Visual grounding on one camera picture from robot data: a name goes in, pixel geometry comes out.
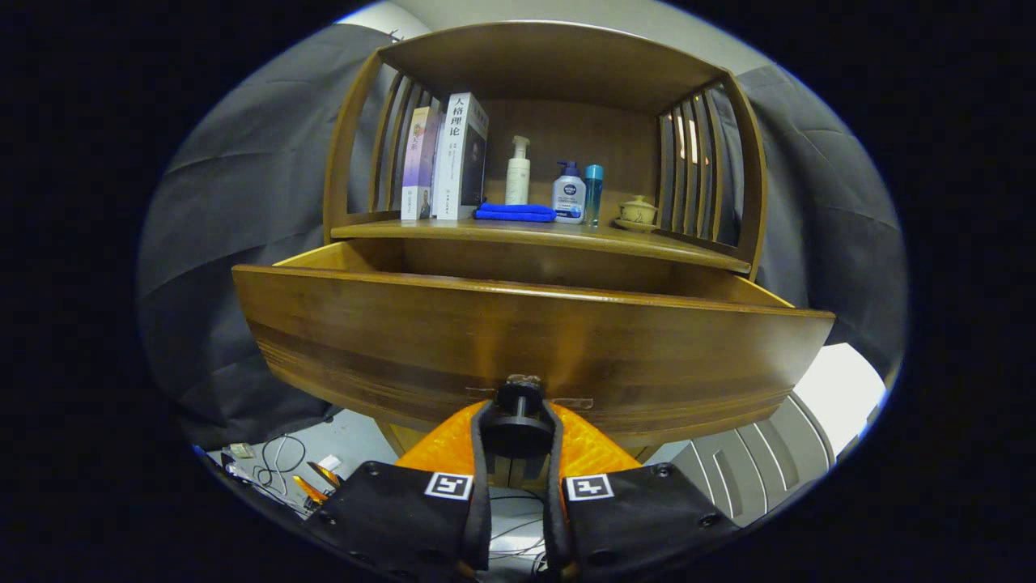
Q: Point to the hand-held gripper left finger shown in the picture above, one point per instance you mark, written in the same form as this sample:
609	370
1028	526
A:
482	510

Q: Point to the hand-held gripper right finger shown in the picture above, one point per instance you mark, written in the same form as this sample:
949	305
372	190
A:
554	510

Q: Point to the brown wooden drawer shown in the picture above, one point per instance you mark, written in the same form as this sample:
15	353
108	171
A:
486	340

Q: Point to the wooden countertop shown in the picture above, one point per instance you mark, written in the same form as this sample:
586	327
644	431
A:
566	235

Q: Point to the brown wooden cabinet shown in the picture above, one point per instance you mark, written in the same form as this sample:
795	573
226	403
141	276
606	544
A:
566	65

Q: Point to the orange black tool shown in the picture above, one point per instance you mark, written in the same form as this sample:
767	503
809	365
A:
312	490

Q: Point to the grey ribbed panel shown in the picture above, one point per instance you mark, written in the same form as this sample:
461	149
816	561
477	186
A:
753	461

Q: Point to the blue folded cloth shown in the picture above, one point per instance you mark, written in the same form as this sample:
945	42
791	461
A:
514	212

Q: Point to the yellow lidded teacup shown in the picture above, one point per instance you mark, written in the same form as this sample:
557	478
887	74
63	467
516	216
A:
638	213

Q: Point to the white bottle with blue cap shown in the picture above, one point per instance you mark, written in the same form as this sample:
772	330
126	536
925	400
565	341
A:
569	198

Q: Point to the slim teal bottle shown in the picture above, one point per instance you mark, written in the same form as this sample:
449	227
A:
593	194

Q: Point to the white pump bottle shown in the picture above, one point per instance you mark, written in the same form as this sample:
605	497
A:
518	178

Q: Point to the purple book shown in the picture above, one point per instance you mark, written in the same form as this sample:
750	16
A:
419	162

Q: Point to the thick white book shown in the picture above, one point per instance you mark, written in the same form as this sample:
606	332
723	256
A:
453	154

